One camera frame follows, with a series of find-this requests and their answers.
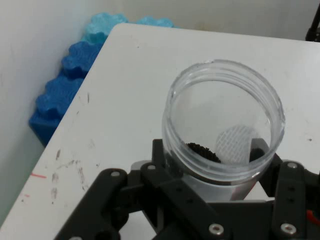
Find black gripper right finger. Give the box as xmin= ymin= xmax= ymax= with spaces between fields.
xmin=249 ymin=137 xmax=320 ymax=240

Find blue foam mats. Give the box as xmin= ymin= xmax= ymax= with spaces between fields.
xmin=82 ymin=12 xmax=181 ymax=45

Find clear jar of black granules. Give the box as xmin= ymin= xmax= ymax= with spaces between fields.
xmin=161 ymin=59 xmax=286 ymax=204

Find dark blue foam block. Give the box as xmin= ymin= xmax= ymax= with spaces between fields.
xmin=28 ymin=77 xmax=86 ymax=148
xmin=61 ymin=41 xmax=107 ymax=79

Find black tripod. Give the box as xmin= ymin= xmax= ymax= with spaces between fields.
xmin=304 ymin=0 xmax=320 ymax=42

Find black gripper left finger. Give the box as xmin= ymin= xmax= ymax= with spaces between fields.
xmin=53 ymin=138 xmax=231 ymax=240

